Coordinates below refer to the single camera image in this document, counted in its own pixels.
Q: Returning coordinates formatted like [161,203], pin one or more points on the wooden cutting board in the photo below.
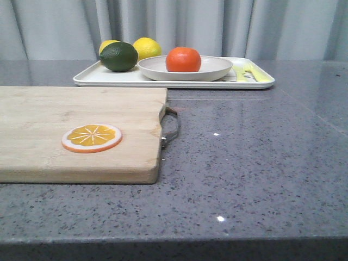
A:
[35,118]

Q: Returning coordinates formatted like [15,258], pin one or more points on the orange slice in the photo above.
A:
[91,138]

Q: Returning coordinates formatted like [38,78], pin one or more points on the yellow lemon right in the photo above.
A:
[146,48]

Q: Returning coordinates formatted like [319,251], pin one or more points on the grey curtain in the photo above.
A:
[258,30]

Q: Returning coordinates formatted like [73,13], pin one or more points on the white rectangular tray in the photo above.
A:
[98,75]

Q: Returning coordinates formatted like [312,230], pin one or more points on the yellow plastic fork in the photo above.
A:
[259,77]

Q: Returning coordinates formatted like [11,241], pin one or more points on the yellow lemon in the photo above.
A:
[106,43]
[146,48]

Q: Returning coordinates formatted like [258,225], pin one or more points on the yellow plastic knife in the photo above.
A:
[240,73]

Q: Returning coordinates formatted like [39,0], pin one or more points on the green lime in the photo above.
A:
[119,57]

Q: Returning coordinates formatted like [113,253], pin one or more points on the beige round plate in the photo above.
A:
[212,69]

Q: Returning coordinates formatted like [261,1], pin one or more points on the orange tangerine fruit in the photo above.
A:
[183,59]

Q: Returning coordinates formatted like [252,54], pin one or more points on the metal cutting board handle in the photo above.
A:
[171,122]

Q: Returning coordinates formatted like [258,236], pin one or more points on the yellow lemon left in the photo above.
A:
[106,43]

